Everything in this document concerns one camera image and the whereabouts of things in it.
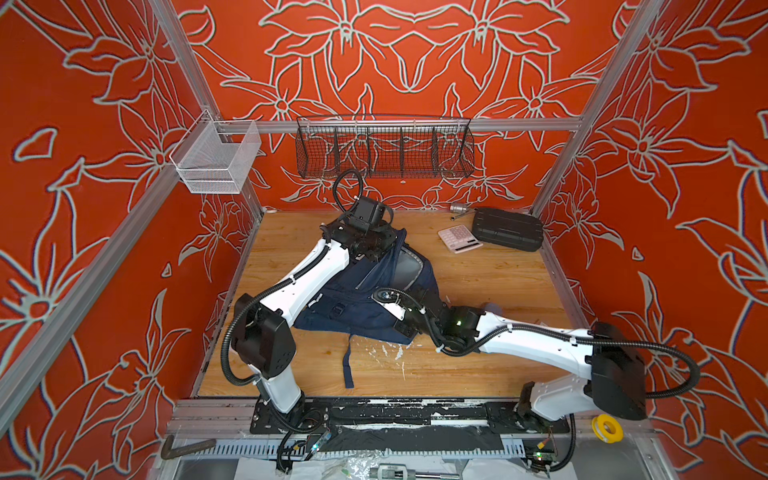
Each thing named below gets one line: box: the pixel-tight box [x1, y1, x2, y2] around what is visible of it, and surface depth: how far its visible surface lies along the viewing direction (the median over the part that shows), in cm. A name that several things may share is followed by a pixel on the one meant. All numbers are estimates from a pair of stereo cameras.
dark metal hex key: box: [161, 434, 217, 460], surface depth 71 cm
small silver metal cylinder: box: [450, 203, 471, 221], surface depth 120 cm
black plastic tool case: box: [472, 207, 544, 252], surface depth 109 cm
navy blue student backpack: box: [295, 228, 439, 388], surface depth 84 cm
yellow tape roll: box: [592, 414, 625, 444], surface depth 71 cm
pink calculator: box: [438, 224, 484, 254], surface depth 111 cm
